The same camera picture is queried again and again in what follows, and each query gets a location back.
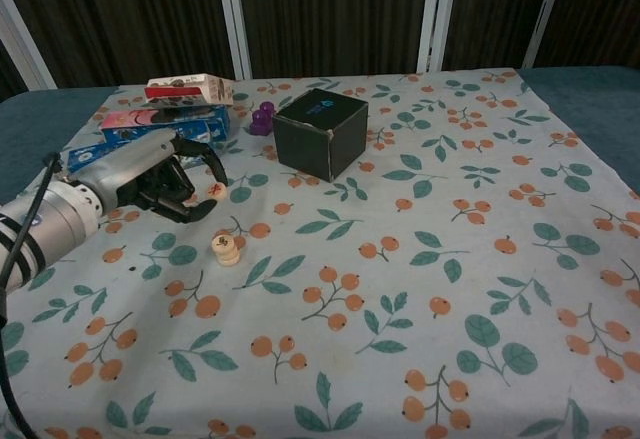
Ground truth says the floral fruit print tablecloth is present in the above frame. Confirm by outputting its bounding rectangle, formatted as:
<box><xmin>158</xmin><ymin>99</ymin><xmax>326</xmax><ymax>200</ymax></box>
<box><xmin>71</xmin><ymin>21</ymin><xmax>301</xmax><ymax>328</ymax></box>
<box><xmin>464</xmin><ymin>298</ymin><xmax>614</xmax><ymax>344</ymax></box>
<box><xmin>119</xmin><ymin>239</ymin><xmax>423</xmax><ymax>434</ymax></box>
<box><xmin>0</xmin><ymin>69</ymin><xmax>640</xmax><ymax>439</ymax></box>

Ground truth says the white red cookie box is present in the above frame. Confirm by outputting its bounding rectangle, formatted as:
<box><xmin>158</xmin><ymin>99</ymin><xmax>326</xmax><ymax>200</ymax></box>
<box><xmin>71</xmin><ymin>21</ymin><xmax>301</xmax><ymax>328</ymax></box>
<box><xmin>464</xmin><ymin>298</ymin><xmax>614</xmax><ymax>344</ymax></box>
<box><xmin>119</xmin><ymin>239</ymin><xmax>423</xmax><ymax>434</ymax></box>
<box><xmin>143</xmin><ymin>72</ymin><xmax>235</xmax><ymax>109</ymax></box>

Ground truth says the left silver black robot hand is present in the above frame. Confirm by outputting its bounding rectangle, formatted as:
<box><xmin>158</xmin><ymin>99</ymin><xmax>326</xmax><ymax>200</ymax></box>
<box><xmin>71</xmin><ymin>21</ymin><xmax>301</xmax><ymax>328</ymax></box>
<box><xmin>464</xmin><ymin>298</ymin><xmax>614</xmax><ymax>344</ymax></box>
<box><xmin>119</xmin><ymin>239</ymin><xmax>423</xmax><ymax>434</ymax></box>
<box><xmin>62</xmin><ymin>128</ymin><xmax>230</xmax><ymax>225</ymax></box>

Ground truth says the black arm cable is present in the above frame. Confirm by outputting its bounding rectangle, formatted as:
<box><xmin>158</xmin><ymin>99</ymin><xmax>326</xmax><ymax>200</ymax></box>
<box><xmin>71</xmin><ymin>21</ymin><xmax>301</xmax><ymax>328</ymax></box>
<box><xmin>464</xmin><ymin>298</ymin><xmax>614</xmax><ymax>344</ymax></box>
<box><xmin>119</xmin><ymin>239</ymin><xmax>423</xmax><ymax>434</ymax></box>
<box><xmin>0</xmin><ymin>151</ymin><xmax>64</xmax><ymax>439</ymax></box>

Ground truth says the small purple plastic toy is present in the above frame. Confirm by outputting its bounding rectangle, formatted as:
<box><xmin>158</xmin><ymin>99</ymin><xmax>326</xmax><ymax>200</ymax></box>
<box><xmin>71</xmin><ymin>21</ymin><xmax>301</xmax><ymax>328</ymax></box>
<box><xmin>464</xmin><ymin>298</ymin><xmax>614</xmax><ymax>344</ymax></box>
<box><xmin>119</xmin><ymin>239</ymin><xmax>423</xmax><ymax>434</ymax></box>
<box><xmin>250</xmin><ymin>100</ymin><xmax>278</xmax><ymax>137</ymax></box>

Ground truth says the pink blue Oreo box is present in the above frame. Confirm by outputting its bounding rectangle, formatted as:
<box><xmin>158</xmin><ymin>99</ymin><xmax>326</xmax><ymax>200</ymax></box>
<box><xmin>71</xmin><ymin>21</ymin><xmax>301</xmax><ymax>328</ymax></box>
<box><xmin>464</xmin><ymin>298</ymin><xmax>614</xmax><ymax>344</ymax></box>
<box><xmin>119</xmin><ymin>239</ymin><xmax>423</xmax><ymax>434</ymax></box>
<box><xmin>99</xmin><ymin>104</ymin><xmax>232</xmax><ymax>146</ymax></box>

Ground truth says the black cardboard cube box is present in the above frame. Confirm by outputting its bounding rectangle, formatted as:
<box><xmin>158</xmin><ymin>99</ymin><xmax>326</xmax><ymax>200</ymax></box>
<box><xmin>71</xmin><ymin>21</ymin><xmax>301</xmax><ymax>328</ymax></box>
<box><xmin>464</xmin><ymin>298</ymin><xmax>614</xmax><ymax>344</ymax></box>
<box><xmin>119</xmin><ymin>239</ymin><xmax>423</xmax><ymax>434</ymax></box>
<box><xmin>271</xmin><ymin>87</ymin><xmax>370</xmax><ymax>184</ymax></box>

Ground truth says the white partition frame post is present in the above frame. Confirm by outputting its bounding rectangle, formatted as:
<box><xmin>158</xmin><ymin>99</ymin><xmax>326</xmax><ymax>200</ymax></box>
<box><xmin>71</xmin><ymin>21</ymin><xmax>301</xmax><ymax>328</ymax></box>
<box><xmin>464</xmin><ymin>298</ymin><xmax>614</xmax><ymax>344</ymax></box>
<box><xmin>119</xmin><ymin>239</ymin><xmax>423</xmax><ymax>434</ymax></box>
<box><xmin>416</xmin><ymin>0</ymin><xmax>462</xmax><ymax>74</ymax></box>
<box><xmin>518</xmin><ymin>0</ymin><xmax>565</xmax><ymax>70</ymax></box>
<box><xmin>213</xmin><ymin>0</ymin><xmax>254</xmax><ymax>81</ymax></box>
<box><xmin>0</xmin><ymin>0</ymin><xmax>57</xmax><ymax>91</ymax></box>

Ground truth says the long blue Oreo box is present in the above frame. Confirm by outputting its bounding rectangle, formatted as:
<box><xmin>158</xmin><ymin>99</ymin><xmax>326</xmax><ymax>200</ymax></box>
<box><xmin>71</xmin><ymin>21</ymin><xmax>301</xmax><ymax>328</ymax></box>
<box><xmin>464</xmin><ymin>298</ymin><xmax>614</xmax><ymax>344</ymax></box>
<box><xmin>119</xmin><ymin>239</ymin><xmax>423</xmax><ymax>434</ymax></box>
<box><xmin>66</xmin><ymin>136</ymin><xmax>217</xmax><ymax>173</ymax></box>

